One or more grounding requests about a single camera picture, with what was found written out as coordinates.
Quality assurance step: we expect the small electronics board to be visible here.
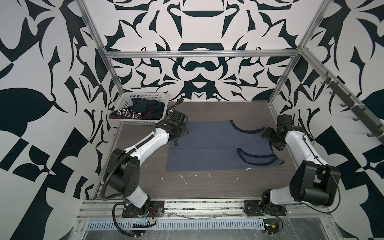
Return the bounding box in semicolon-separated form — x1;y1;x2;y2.
263;219;282;235

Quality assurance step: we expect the black wall hook rack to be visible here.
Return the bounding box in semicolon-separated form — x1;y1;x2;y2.
322;72;384;145

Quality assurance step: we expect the black printed tank top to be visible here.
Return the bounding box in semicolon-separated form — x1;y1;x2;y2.
109;98;165;120

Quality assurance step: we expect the black left base cable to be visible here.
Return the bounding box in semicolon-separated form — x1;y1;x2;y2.
112;201;157;238

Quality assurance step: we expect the white slotted cable duct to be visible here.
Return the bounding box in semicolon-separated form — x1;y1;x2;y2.
86;219;265;231

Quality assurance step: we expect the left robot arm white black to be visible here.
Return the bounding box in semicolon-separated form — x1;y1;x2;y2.
100;110;189;215

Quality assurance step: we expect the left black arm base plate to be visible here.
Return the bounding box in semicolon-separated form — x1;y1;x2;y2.
122;201;165;218

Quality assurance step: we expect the aluminium frame crossbar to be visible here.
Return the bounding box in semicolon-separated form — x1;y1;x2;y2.
105;50;298;59

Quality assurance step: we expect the white plastic laundry basket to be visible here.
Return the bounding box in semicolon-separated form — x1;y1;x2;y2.
109;92;169;126

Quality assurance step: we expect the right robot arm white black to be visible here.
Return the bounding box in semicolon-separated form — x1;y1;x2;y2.
259;115;341;215

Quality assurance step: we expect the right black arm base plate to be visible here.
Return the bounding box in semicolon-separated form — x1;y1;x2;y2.
244;200;287;217

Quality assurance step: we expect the blue grey tank top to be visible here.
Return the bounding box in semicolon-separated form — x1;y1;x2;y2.
166;121;285;172

